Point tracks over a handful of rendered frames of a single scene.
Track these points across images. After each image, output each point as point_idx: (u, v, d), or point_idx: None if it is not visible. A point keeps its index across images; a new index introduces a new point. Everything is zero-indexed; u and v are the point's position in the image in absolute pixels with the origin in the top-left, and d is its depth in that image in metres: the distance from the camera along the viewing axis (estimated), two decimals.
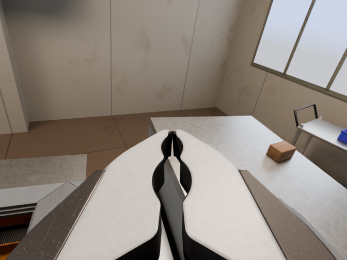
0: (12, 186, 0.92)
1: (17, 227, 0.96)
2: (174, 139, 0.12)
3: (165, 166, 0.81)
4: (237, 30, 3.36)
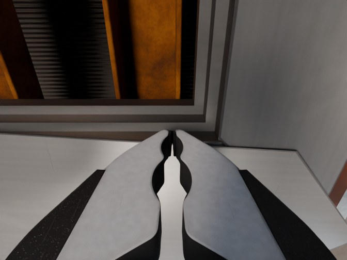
0: None
1: None
2: (174, 139, 0.12)
3: None
4: None
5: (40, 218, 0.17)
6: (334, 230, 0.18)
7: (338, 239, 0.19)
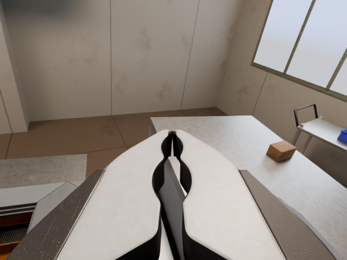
0: (12, 185, 0.92)
1: (17, 226, 0.96)
2: (174, 139, 0.12)
3: (165, 166, 0.81)
4: (237, 29, 3.36)
5: None
6: None
7: None
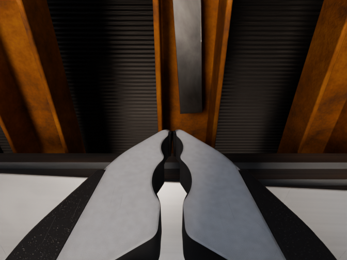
0: None
1: None
2: (174, 139, 0.12)
3: None
4: None
5: None
6: None
7: None
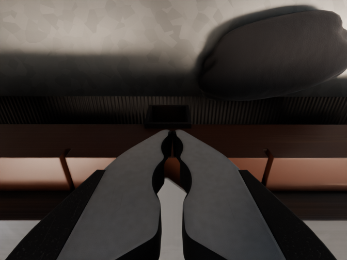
0: None
1: None
2: (174, 139, 0.12)
3: None
4: None
5: None
6: None
7: (166, 193, 0.16)
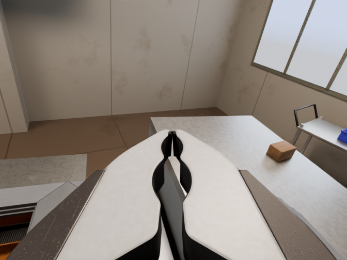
0: (12, 186, 0.92)
1: (17, 226, 0.96)
2: (174, 139, 0.12)
3: (165, 166, 0.81)
4: (237, 29, 3.36)
5: None
6: None
7: None
